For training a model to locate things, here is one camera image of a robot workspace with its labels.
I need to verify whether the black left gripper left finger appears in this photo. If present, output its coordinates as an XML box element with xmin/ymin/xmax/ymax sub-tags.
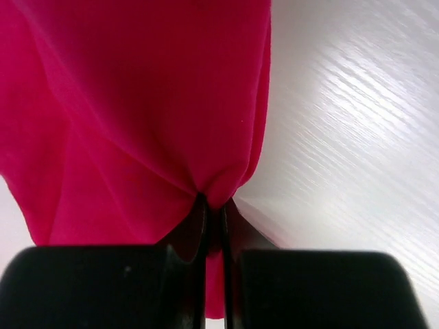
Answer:
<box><xmin>1</xmin><ymin>195</ymin><xmax>208</xmax><ymax>328</ymax></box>

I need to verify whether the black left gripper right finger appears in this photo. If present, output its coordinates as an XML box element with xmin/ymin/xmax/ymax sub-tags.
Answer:
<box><xmin>219</xmin><ymin>200</ymin><xmax>427</xmax><ymax>328</ymax></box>

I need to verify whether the magenta pink t-shirt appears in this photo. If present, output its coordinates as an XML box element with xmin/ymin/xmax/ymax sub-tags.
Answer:
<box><xmin>1</xmin><ymin>1</ymin><xmax>271</xmax><ymax>319</ymax></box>

